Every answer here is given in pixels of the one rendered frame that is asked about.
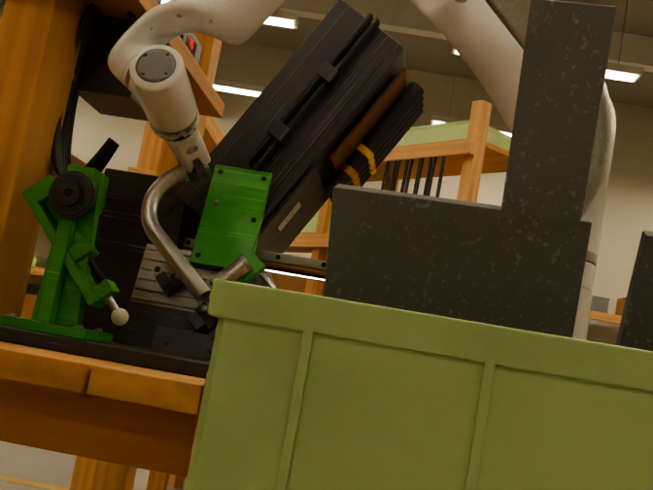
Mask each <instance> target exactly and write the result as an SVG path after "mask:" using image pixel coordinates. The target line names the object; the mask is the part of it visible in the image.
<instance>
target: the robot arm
mask: <svg viewBox="0 0 653 490"><path fill-rule="evenodd" d="M284 1H285V0H172V1H168V2H165V3H162V4H159V5H157V6H155V7H153V8H151V9H149V10H148V11H146V12H145V13H144V14H143V15H142V16H140V17H139V18H138V19H137V20H136V21H135V22H134V23H133V24H132V25H131V26H130V27H129V28H128V29H127V30H126V31H125V32H124V34H123V35H122V36H121V37H120V38H119V39H118V41H117V42H116V43H115V45H114V46H113V47H112V49H111V51H110V53H109V56H108V66H109V69H110V70H111V72H112V73H113V74H114V76H115V77H116V78H117V79H118V80H119V81H120V82H121V83H122V84H123V85H125V86H126V87H127V88H128V89H129V90H130V91H131V92H132V93H133V95H134V96H135V97H136V98H137V99H138V101H139V102H140V104H141V105H142V107H143V109H144V111H145V114H146V116H147V119H148V121H149V123H150V126H151V128H152V130H153V132H154V133H155V134H156V135H157V136H158V137H160V138H162V139H164V140H166V142H167V143H168V145H169V147H170V148H171V150H172V151H173V153H174V154H175V156H176V158H177V160H178V162H179V164H180V163H181V164H182V166H183V167H184V168H185V170H186V171H187V174H188V176H189V180H190V181H191V182H194V181H198V180H203V179H205V178H206V177H207V175H206V173H205V169H204V166H203V164H202V163H204V164H208V163H209V162H210V161H211V159H210V156H209V154H208V151H207V149H206V146H205V144H204V141H203V139H202V137H201V135H200V133H199V131H198V129H197V126H198V123H199V112H198V108H197V105H196V102H195V99H194V95H193V92H192V89H191V85H190V82H189V76H188V73H187V70H186V67H185V63H184V61H183V59H182V57H181V55H180V54H179V53H178V52H177V51H176V50H174V49H173V48H171V47H168V46H165V45H166V44H167V43H168V42H169V41H171V40H172V39H174V38H176V37H178V36H181V35H184V34H188V33H202V34H206V35H209V36H212V37H214V38H216V39H219V40H221V41H223V42H225V43H228V44H230V45H234V46H237V45H241V44H243V43H245V42H246V41H247V40H249V39H250V38H251V37H252V36H253V35H254V34H255V33H256V32H257V31H258V29H259V28H260V27H261V26H262V25H263V24H264V23H265V22H266V21H267V20H268V19H269V18H270V16H271V15H272V14H273V13H274V12H275V11H276V10H277V9H278V8H279V7H280V6H281V5H282V4H283V2H284ZM409 1H410V2H411V3H412V5H413V6H414V7H415V8H416V9H417V10H419V11H420V12H421V13H422V14H423V15H425V16H426V17H427V18H428V19H429V20H430V21H431V22H433V24H434V25H435V26H436V27H437V28H438V29H439V30H440V31H441V32H442V33H443V35H444V36H445V37H446V38H447V40H448V41H449V42H450V44H451V45H452V46H453V47H454V49H455V50H456V51H457V52H458V54H459V55H460V56H461V57H462V59H463V60H464V62H465V63H466V64H467V66H468V67H469V68H470V70H471V71H472V72H473V74H474V75H475V77H476V78H477V80H478V81H479V82H480V84H481V85H482V87H483V88H484V90H485V91H486V92H487V94H488V95H489V97H490V99H491V100H492V102H493V103H494V105H495V107H496V108H497V110H498V112H499V114H500V116H501V118H502V119H503V121H504V123H505V124H506V126H507V128H508V129H509V131H510V133H511V134H512V127H513V121H514V114H515V107H516V100H517V93H518V86H519V80H520V73H521V66H522V59H523V52H524V50H523V49H522V48H521V46H520V45H519V44H518V43H517V41H516V40H515V39H514V37H513V36H512V35H511V34H510V32H509V31H508V30H507V28H506V27H505V26H504V25H503V23H502V22H501V21H500V19H499V18H498V16H497V15H496V14H495V13H494V11H493V10H492V9H491V7H490V6H489V5H488V4H487V2H486V1H485V0H467V1H465V2H464V3H459V2H456V1H455V0H409ZM609 99H610V97H609ZM610 104H611V111H612V144H611V152H610V157H609V162H608V166H607V168H606V172H605V175H604V178H603V180H602V183H601V187H600V189H599V191H598V193H597V195H596V197H595V199H594V201H593V202H592V204H591V205H590V207H589V209H588V210H587V212H586V213H585V214H584V216H583V217H585V218H590V219H591V220H592V228H591V234H590V240H589V245H588V251H587V257H586V262H585V268H584V274H583V280H582V286H581V291H580V297H579V302H578V308H577V314H576V320H575V326H574V332H573V337H572V338H577V339H583V340H586V338H587V331H588V325H589V318H590V311H591V304H592V296H593V290H594V282H595V275H596V268H597V261H598V254H599V247H600V240H601V226H602V219H603V213H604V206H605V200H606V193H607V186H608V179H609V172H610V166H611V160H612V153H613V146H614V140H615V132H616V115H615V110H614V106H613V103H612V101H611V99H610Z"/></svg>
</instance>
